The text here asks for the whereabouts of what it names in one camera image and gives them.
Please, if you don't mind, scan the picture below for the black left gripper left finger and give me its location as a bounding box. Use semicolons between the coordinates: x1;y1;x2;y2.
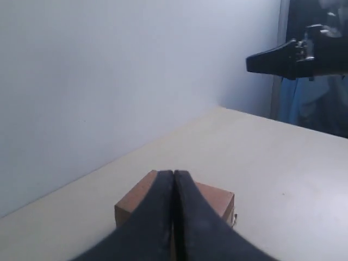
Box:
74;170;174;261

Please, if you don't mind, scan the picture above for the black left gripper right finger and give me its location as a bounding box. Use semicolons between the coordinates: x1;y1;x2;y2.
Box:
173;170;274;260

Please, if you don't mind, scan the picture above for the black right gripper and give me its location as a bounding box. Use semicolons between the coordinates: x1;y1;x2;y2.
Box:
246;24;347;80

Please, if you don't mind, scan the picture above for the brown cardboard box with slot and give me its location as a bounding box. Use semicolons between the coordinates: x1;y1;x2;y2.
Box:
115;170;235;227

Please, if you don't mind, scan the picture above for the blue cloth in background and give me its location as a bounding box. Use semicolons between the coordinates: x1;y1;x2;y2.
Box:
277;76;329;125

